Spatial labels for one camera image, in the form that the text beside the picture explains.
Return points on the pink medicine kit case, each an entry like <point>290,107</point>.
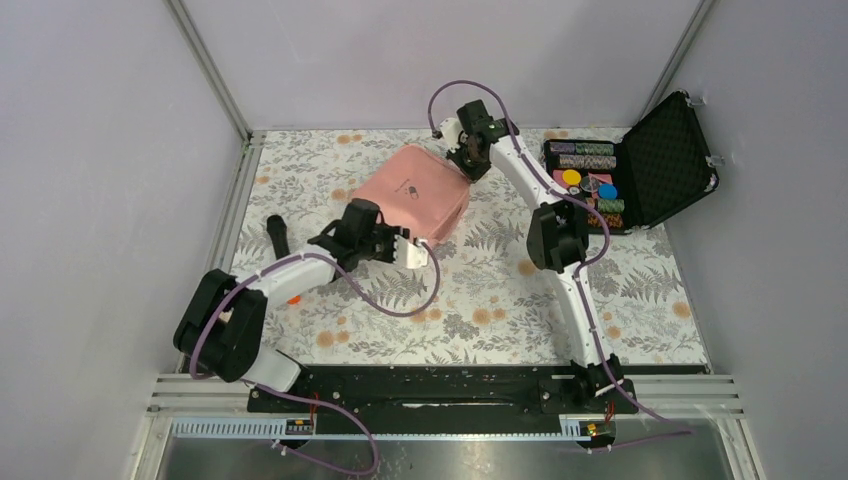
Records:
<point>419,190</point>

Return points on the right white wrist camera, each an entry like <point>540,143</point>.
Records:
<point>449,131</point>

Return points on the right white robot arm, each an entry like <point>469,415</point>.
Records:
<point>557,238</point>

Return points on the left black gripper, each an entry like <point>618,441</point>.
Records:
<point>390,232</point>

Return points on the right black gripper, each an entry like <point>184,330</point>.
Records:
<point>471,175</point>

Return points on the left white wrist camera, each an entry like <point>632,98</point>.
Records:
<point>410,253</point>

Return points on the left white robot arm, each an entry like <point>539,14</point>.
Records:
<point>221,330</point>

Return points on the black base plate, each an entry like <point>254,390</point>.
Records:
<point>431,400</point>

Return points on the black thermometer orange tip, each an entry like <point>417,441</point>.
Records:
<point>277,231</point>

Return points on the black poker chip case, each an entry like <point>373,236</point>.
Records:
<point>661,166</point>

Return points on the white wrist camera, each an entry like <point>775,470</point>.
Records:
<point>410,253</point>
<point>449,131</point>

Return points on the floral table mat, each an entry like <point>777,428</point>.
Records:
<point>490,304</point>

